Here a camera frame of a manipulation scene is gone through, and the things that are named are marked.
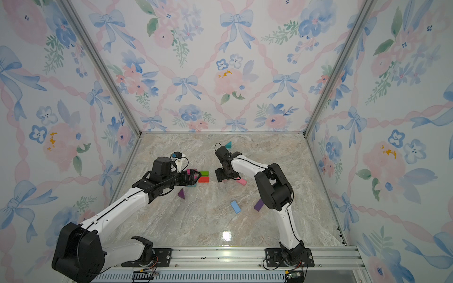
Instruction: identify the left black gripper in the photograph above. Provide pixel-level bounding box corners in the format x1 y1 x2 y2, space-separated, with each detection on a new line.
163 168 202 189

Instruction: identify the magenta rectangular block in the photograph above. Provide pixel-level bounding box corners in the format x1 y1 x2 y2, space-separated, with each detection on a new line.
186 169 198 176

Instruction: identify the red rectangular block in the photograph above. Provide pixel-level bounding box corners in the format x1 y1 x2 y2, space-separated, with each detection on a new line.
198 177 210 183

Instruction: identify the light pink rectangular block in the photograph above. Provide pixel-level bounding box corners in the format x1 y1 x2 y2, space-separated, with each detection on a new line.
236 179 247 186

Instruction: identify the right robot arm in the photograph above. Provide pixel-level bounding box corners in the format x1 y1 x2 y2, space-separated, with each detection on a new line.
215 146 310 266

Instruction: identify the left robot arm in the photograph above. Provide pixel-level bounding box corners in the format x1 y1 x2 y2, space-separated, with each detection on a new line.
51 152 202 283

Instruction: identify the purple triangular block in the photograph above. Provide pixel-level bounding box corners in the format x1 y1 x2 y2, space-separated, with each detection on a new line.
178 189 186 200

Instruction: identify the light blue rectangular block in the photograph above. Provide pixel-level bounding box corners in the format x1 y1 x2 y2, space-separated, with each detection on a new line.
231 200 241 214

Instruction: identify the purple rectangular block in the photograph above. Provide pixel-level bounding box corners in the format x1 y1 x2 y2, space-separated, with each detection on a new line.
254 199 264 212

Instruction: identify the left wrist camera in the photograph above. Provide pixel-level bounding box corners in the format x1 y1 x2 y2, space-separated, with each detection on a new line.
171 152 189 173

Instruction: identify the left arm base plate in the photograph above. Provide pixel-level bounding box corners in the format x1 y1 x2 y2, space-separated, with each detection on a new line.
121 248 172 268

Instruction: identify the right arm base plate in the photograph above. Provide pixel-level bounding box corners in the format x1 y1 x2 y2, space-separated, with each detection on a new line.
264 248 315 268

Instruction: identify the aluminium front rail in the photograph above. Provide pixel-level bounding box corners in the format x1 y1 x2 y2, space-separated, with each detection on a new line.
94 246 371 283

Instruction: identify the left corner aluminium post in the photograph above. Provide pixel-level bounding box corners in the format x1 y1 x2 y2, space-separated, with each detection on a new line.
56 0 143 137

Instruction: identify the corner aluminium post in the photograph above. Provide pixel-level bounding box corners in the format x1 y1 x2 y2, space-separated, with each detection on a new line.
56 0 143 137
303 0 376 139

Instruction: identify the right corner aluminium post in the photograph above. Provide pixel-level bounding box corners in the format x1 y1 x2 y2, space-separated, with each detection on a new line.
303 0 376 139

